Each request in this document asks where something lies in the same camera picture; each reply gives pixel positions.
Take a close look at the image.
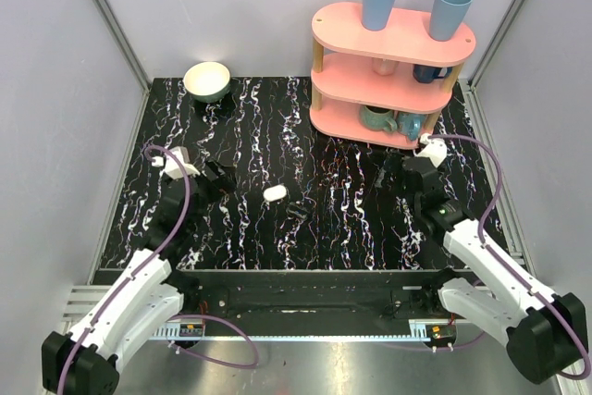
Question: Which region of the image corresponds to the white earbud charging case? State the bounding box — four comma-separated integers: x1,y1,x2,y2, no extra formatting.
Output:
263,184,288,203

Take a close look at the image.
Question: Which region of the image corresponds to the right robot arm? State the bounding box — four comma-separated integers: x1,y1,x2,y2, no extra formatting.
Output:
398,156,591,384

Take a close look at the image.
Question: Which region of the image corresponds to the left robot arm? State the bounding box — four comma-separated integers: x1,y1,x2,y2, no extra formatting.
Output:
42,156,236,394

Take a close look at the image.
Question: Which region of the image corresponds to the light blue butterfly mug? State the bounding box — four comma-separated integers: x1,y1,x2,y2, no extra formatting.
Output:
397,112,424,142

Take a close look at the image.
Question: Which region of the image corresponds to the teal glazed mug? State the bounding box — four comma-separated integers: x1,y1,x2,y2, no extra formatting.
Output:
360,105,398,133

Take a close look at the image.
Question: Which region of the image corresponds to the black marble mat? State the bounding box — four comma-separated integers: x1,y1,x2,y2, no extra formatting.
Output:
99,77,456,270

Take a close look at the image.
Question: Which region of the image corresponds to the pink three-tier shelf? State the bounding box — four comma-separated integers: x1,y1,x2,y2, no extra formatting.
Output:
310,2,476,150

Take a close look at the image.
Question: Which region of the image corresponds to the green white bowl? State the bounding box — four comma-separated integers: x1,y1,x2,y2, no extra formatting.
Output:
183,62,231,104

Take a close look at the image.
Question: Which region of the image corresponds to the dark blue mug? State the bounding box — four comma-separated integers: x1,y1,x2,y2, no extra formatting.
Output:
413,64,452,84

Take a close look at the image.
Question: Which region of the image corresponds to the pink mug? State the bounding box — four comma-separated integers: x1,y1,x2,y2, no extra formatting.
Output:
372,58,399,76

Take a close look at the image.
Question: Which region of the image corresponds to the right blue tumbler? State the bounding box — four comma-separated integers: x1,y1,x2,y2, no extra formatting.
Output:
428,0,473,42

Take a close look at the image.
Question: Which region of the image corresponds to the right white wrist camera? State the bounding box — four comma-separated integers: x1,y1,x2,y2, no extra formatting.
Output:
415,133,448,168

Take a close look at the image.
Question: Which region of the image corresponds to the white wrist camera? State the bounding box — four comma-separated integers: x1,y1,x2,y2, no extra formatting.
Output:
415,133,448,168
151,146,201,179

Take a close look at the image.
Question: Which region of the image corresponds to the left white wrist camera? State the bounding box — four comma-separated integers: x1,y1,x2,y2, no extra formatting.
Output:
151,146,201,179

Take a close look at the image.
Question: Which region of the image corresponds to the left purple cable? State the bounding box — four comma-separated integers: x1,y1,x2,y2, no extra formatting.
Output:
57,144,260,395

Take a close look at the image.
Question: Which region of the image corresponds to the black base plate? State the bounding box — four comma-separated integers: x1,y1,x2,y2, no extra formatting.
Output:
165,269,475,320

